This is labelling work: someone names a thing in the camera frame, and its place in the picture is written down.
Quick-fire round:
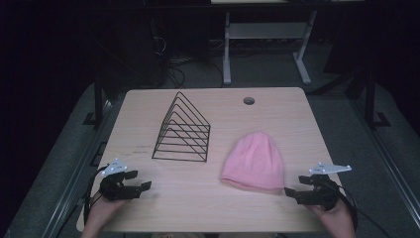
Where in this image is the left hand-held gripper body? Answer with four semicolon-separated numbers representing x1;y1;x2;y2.
98;158;136;202

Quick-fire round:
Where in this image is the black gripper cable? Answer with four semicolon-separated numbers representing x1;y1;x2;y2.
336;186;394;238
82;164;110;226

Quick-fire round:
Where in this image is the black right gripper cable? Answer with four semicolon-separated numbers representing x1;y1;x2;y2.
336;186;394;238

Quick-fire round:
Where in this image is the person's right hand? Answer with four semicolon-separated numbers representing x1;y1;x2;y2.
304;198;357;232

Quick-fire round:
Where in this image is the pink knitted beanie hat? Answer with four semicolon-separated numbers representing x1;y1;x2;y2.
220;131;286;195

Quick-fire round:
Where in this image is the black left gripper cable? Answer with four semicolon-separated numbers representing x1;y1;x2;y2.
82;164;110;226

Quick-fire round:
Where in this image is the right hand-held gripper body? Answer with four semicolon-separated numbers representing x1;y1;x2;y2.
295;162;353;212

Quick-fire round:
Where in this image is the white metal desk frame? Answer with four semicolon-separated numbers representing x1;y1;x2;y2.
222;9;319;86

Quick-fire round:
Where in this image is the black wire file rack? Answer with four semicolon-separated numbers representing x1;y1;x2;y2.
151;90;212;164

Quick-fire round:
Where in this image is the aluminium floor rail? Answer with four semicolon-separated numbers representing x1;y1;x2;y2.
348;93;420;230
41;93;128;238

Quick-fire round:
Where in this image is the black metal stand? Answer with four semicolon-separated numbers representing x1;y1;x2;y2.
364;63;392;131
82;63;105;127

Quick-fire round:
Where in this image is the bundle of floor cables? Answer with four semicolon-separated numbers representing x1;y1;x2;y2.
154;35;226;89

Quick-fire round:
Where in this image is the person's left hand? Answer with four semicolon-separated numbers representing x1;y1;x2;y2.
85;196;129;233

